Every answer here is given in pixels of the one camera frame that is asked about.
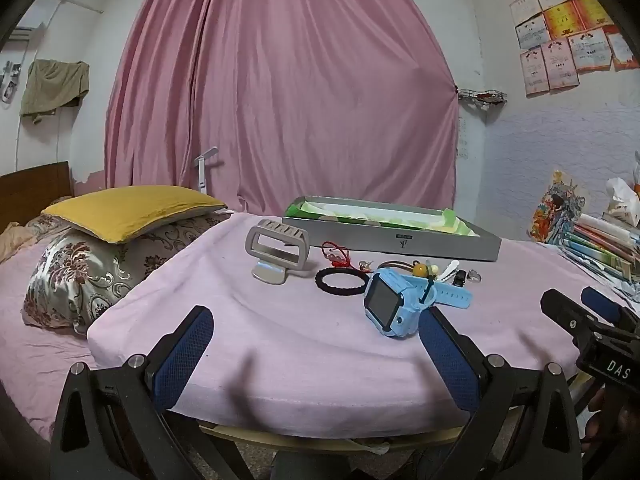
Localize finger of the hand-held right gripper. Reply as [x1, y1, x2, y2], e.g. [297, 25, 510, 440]
[581, 287, 640, 333]
[541, 289, 601, 346]

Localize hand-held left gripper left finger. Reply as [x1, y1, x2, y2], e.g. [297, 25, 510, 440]
[50, 305, 216, 480]

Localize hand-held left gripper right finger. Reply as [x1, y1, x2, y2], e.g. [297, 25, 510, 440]
[417, 305, 586, 480]

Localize blue smartwatch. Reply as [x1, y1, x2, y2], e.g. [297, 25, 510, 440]
[363, 267, 473, 337]

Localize bangle with amber bead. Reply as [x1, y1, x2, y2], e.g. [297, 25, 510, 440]
[378, 258, 446, 281]

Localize grey shallow box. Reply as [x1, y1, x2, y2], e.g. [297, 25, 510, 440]
[281, 196, 502, 262]

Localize black hair tie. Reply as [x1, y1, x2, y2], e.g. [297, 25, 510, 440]
[315, 267, 372, 295]

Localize red braided bracelet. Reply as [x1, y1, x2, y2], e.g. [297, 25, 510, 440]
[321, 241, 357, 270]

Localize stack of books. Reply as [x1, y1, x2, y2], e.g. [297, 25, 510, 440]
[547, 212, 640, 301]

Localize white tissue packet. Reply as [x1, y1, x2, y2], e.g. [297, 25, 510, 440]
[605, 177, 640, 226]

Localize floral satin pillow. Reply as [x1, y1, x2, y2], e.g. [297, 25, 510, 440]
[22, 212, 233, 335]

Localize wooden table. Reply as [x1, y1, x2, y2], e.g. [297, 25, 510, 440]
[200, 422, 471, 456]

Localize yellow pillow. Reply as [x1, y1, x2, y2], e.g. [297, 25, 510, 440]
[41, 185, 228, 245]

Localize pink bed sheet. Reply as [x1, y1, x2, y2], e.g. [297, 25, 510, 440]
[0, 240, 151, 441]

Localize white desk lamp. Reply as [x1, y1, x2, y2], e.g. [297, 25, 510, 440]
[194, 147, 219, 195]

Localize peach cloth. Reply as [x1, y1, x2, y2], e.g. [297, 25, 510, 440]
[0, 220, 51, 263]

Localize wooden headboard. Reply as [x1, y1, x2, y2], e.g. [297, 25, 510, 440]
[0, 161, 75, 233]

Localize pink curtain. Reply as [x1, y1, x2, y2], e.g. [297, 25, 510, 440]
[104, 0, 460, 217]

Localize green hanging towel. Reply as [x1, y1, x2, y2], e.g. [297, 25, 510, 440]
[20, 59, 91, 125]

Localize white air conditioner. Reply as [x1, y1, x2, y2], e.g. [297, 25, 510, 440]
[0, 24, 38, 51]

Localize wire wall shelf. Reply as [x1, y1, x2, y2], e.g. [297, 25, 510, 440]
[457, 87, 507, 108]

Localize group of wall certificates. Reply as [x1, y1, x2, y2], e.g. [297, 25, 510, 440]
[509, 0, 640, 98]

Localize grey wall bracket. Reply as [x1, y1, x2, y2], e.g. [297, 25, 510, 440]
[0, 61, 23, 105]

